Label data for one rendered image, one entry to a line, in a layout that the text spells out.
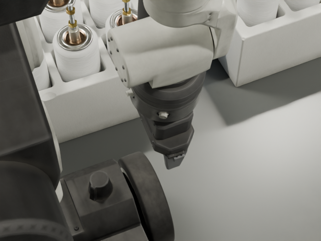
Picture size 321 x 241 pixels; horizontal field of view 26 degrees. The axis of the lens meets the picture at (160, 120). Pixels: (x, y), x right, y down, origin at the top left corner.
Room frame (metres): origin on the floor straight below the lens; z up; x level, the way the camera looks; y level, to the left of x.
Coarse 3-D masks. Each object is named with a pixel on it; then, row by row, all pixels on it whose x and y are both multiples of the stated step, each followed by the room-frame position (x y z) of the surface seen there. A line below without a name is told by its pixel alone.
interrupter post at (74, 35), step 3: (69, 27) 0.98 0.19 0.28; (78, 27) 0.98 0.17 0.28; (69, 30) 0.97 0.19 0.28; (72, 30) 0.97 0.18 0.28; (75, 30) 0.97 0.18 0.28; (78, 30) 0.98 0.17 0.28; (69, 33) 0.97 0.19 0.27; (72, 33) 0.97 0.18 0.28; (75, 33) 0.97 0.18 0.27; (78, 33) 0.97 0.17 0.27; (69, 36) 0.97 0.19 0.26; (72, 36) 0.97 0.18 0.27; (75, 36) 0.97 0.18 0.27; (78, 36) 0.97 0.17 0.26; (72, 39) 0.97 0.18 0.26; (75, 39) 0.97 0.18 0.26; (78, 39) 0.97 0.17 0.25
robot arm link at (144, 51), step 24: (144, 24) 0.49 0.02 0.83; (120, 48) 0.46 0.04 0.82; (144, 48) 0.46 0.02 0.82; (168, 48) 0.46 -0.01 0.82; (192, 48) 0.47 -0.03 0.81; (120, 72) 0.46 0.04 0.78; (144, 72) 0.45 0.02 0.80; (168, 72) 0.46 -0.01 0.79; (192, 72) 0.47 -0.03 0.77; (144, 96) 0.47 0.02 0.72; (168, 96) 0.46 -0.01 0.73; (192, 96) 0.47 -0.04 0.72
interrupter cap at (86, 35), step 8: (80, 24) 1.01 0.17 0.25; (64, 32) 0.99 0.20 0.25; (80, 32) 0.99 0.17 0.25; (88, 32) 0.99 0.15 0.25; (64, 40) 0.97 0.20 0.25; (80, 40) 0.97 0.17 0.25; (88, 40) 0.97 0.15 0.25; (64, 48) 0.95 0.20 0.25; (72, 48) 0.95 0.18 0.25; (80, 48) 0.95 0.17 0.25
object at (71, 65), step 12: (84, 24) 1.02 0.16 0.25; (96, 36) 0.99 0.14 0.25; (60, 48) 0.95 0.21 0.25; (96, 48) 0.97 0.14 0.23; (60, 60) 0.94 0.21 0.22; (72, 60) 0.93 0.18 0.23; (84, 60) 0.94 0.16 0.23; (96, 60) 0.96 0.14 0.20; (60, 72) 0.95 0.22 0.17; (72, 72) 0.93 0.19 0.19; (84, 72) 0.93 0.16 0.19; (96, 72) 0.96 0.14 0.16
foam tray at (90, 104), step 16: (80, 0) 1.16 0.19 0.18; (96, 32) 1.06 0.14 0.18; (48, 48) 1.01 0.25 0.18; (48, 64) 0.96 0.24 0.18; (112, 64) 0.96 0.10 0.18; (80, 80) 0.92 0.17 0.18; (96, 80) 0.92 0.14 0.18; (112, 80) 0.93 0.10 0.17; (48, 96) 0.88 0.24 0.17; (64, 96) 0.89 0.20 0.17; (80, 96) 0.90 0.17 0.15; (96, 96) 0.91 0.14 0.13; (112, 96) 0.93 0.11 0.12; (48, 112) 0.87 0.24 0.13; (64, 112) 0.88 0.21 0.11; (80, 112) 0.90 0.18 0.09; (96, 112) 0.91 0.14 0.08; (112, 112) 0.92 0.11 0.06; (128, 112) 0.94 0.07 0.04; (64, 128) 0.88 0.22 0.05; (80, 128) 0.89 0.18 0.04; (96, 128) 0.91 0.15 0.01
